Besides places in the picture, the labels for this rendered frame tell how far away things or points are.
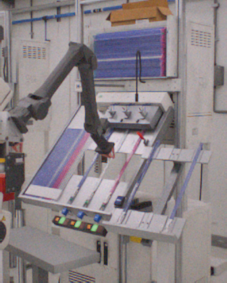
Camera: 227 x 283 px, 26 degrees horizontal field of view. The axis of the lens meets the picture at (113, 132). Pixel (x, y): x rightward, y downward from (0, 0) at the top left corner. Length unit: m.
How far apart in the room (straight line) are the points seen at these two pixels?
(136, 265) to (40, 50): 1.92
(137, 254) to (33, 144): 3.18
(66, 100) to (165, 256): 3.22
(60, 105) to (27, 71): 1.56
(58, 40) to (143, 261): 3.20
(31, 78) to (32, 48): 0.23
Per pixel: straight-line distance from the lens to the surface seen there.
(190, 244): 2.97
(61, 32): 5.32
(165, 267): 2.28
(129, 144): 2.60
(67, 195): 2.59
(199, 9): 4.31
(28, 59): 3.80
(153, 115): 2.58
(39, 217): 3.98
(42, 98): 2.00
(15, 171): 2.07
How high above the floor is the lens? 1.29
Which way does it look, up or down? 4 degrees down
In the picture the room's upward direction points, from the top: straight up
